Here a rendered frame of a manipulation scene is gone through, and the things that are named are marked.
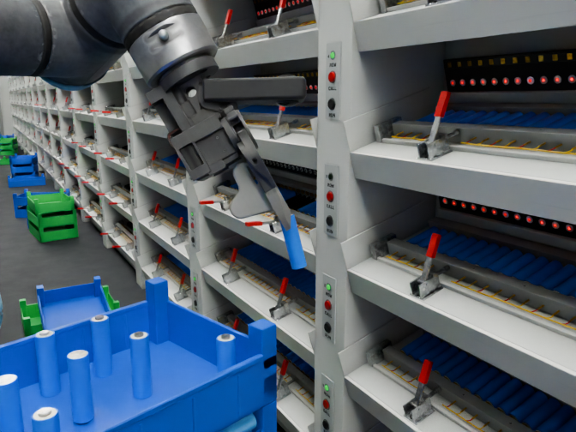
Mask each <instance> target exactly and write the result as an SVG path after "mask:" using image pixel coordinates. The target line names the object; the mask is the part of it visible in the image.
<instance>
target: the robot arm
mask: <svg viewBox="0 0 576 432"><path fill-rule="evenodd" d="M126 51H128V53H129V54H130V56H131V57H132V59H133V61H134V62H135V65H136V67H137V68H138V70H139V71H140V73H141V75H142V77H143V79H144V80H145V82H146V84H147V85H148V86H149V87H150V88H154V89H153V90H151V91H149V92H147V93H145V94H146V96H147V98H148V100H149V102H150V103H151V105H153V106H154V107H155V109H156V111H157V112H158V114H159V116H160V118H161V119H162V121H163V123H164V125H165V126H166V128H167V130H168V131H169V133H168V135H167V139H168V142H170V144H171V146H172V147H174V148H175V150H176V152H177V155H178V157H179V158H180V159H181V160H182V162H183V164H184V166H185V168H186V170H187V172H188V174H189V175H190V177H191V178H192V180H193V181H195V180H196V181H205V180H207V179H208V178H210V177H212V176H213V175H214V176H217V175H218V174H220V173H221V172H223V171H226V170H227V169H229V166H230V165H232V164H234V163H236V162H238V160H240V159H242V157H243V156H244V158H245V159H246V161H247V162H241V163H239V164H237V165H236V166H235V168H234V170H233V176H234V178H235V180H236V182H237V186H238V192H237V194H236V195H235V197H234V198H233V200H232V201H231V203H230V205H229V209H230V212H231V214H232V216H234V217H235V218H237V219H245V218H248V217H251V216H255V215H258V214H262V213H268V212H272V211H275V212H276V214H277V215H278V217H279V220H280V221H281V223H282V225H283V226H284V228H285V230H286V231H288V230H290V228H291V211H290V209H289V208H288V206H287V204H286V202H285V200H284V198H283V196H282V194H281V193H280V192H279V189H278V187H277V185H276V183H275V182H274V180H273V178H272V176H271V175H270V173H269V171H268V169H267V167H266V166H265V164H264V162H263V160H262V158H261V156H260V154H259V153H258V152H257V150H256V149H257V148H258V145H257V143H256V141H255V138H254V137H253V136H252V134H251V132H250V130H249V128H248V126H247V124H246V122H244V120H243V117H242V115H241V113H240V112H239V108H238V105H265V104H278V105H281V106H284V107H292V106H294V105H296V104H298V103H302V102H304V100H305V98H306V95H307V85H306V79H305V78H304V77H302V76H294V75H291V74H283V75H280V76H278V77H253V78H218V79H210V78H211V77H212V76H213V75H214V74H215V73H216V72H217V71H218V69H219V66H218V64H217V63H216V61H215V60H214V58H215V56H216V53H217V51H218V47H217V46H216V44H215V43H214V41H213V38H212V37H211V35H210V33H209V32H208V30H207V28H206V26H205V24H204V22H203V21H202V19H201V17H200V16H199V15H198V13H197V11H196V9H195V7H194V5H193V4H192V2H191V1H190V0H0V76H32V77H40V78H41V79H42V80H44V81H45V82H47V83H48V84H50V85H52V86H54V87H57V88H60V89H62V90H67V91H79V90H83V89H86V88H88V87H90V86H92V84H94V83H96V82H97V81H99V80H101V79H102V78H103V77H104V76H105V74H106V73H107V71H108V70H109V68H110V67H111V66H112V65H113V64H114V63H115V62H116V61H117V60H118V59H119V58H120V57H121V56H122V55H123V54H124V53H125V52H126ZM192 90H196V94H195V96H193V97H189V92H190V91H192ZM248 168H250V170H252V172H253V174H254V176H255V178H256V180H257V182H258V184H256V183H255V180H254V178H253V177H252V176H251V174H250V172H249V170H248Z"/></svg>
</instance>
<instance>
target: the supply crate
mask: <svg viewBox="0 0 576 432"><path fill-rule="evenodd" d="M145 285H146V299H147V300H146V301H145V300H144V301H141V302H138V303H133V304H130V305H128V306H125V307H122V308H119V309H114V310H112V311H108V312H105V313H103V314H101V315H107V316H108V317H109V324H110V336H111V356H112V367H113V373H112V374H111V375H109V376H107V377H103V378H99V377H97V376H95V373H94V363H93V344H92V334H91V324H90V319H91V318H92V317H93V316H92V317H89V318H86V319H83V320H80V321H75V322H72V323H70V324H67V325H64V326H60V327H56V328H53V329H50V330H52V331H54V332H55V338H56V346H57V362H58V370H59V379H60V388H61V391H60V393H59V394H57V395H55V396H52V397H43V396H41V394H40V386H39V372H38V364H37V357H36V349H35V341H34V335H31V336H27V337H25V338H22V339H18V340H14V341H11V342H8V343H6V344H2V345H0V376H1V375H17V377H18V383H19V390H20V397H21V410H22V417H23V425H24V432H33V428H32V421H31V416H32V414H33V413H34V412H35V411H36V410H38V409H40V408H44V407H48V406H51V407H56V408H57V409H58V412H59V421H60V429H61V432H220V431H221V430H223V429H225V428H227V427H229V426H231V425H232V424H234V423H236V422H237V421H239V420H241V419H243V418H244V417H246V416H248V415H249V414H251V413H253V412H254V411H257V410H259V409H260V408H262V407H263V406H265V405H267V404H269V403H271V402H272V401H274V400H276V398H277V352H276V324H275V323H273V322H270V321H267V320H265V319H260V320H258V321H255V322H252V323H250V324H249V335H247V334H244V333H241V332H239V331H237V330H235V329H233V328H231V327H228V326H226V325H224V324H221V323H219V322H217V321H214V320H212V319H210V318H208V317H206V316H204V315H201V314H198V313H196V312H194V311H193V310H190V309H187V308H185V307H183V306H181V305H179V304H177V303H174V302H172V301H170V300H169V294H168V281H167V280H166V279H162V278H160V277H157V278H153V279H148V280H146V281H145ZM135 332H146V333H148V334H149V348H150V362H151V376H152V390H153V393H152V395H151V396H149V397H148V398H145V399H136V398H135V397H134V396H133V385H132V373H131V361H130V348H129V336H130V334H132V333H135ZM224 333H229V334H233V335H234V336H235V337H236V365H233V366H231V367H230V368H228V369H225V370H223V371H221V372H219V373H217V351H216V338H217V337H218V336H219V335H220V334H224ZM78 350H84V351H88V354H89V363H90V373H91V382H92V392H93V411H94V417H93V419H92V420H91V421H89V422H87V423H75V422H74V421H73V418H72V409H71V400H70V391H69V374H68V365H67V355H68V354H69V353H70V352H72V351H78Z"/></svg>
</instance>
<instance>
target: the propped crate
mask: <svg viewBox="0 0 576 432"><path fill-rule="evenodd" d="M36 288H37V298H38V307H39V314H40V319H41V323H42V328H43V330H50V329H53V328H56V327H60V326H64V325H67V324H70V323H72V322H75V321H80V320H83V319H86V318H89V317H92V316H95V315H100V314H103V313H105V312H108V311H111V310H110V307H109V304H108V302H107V300H106V297H105V294H104V291H103V288H102V286H101V282H100V276H96V277H93V283H90V284H84V285H74V286H69V287H64V288H58V289H53V290H48V291H44V287H43V285H37V286H36Z"/></svg>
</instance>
